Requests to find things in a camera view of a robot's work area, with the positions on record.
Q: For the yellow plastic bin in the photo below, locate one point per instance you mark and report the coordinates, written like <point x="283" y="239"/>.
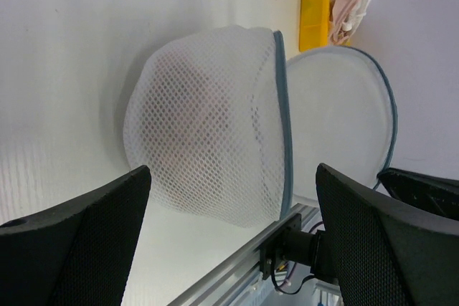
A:
<point x="315" y="5"/>

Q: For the aluminium rail frame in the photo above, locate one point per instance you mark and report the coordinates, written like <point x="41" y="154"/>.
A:
<point x="238" y="279"/>

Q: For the white mesh laundry bag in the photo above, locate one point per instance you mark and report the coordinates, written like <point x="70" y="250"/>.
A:
<point x="233" y="130"/>

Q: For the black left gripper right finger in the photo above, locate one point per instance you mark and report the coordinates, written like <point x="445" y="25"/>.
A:
<point x="384" y="251"/>

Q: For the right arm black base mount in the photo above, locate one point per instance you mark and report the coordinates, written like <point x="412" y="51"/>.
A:
<point x="290" y="244"/>

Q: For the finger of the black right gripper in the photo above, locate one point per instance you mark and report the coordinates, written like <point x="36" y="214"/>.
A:
<point x="432" y="194"/>

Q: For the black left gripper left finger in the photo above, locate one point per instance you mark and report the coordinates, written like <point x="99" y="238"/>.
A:
<point x="79" y="252"/>

